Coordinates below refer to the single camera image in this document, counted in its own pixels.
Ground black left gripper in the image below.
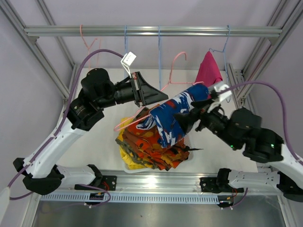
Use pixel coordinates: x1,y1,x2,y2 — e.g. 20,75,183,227
96,71,168,109

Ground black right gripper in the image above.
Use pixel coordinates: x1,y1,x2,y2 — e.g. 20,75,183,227
172,97,238,149

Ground blue white patterned trousers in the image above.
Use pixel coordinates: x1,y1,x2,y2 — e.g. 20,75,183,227
136,84,209,148

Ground pink wire hanger blue trousers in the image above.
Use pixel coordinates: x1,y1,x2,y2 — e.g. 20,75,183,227
114,51,204,132

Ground orange camouflage trousers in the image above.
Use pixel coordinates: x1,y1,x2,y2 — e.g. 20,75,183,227
123,118,190,171

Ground light blue hanger orange trousers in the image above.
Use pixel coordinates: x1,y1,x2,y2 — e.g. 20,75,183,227
158,26,162,90

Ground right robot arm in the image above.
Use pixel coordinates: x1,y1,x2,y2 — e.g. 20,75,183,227
174,101,303,202

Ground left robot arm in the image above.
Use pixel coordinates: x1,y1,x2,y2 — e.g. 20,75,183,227
13,68,168,195

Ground light blue hanger magenta trousers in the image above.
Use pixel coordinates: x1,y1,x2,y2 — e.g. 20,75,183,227
209,25,231,85

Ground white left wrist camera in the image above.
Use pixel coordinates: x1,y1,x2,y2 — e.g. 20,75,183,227
120,52,137,77

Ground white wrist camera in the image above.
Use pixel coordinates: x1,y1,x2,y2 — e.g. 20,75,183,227
207,81,232,113
120,52,137,77

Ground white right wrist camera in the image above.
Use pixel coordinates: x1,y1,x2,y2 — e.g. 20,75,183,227
207,81,232,113

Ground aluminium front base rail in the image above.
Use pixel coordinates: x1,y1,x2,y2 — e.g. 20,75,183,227
30,168,289,196

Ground aluminium hanging rail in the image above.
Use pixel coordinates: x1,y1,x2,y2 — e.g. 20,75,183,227
24,26,283,38

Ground white slotted cable duct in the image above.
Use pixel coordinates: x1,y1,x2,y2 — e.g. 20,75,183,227
41,192,219,204

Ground left aluminium frame posts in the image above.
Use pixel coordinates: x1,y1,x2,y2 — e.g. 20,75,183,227
0,0,77,101

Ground aluminium frame posts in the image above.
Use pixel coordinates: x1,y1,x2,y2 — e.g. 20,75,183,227
226,0,303,107
0,0,77,101

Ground right aluminium frame posts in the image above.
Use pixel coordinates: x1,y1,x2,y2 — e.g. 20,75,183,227
226,0,303,107

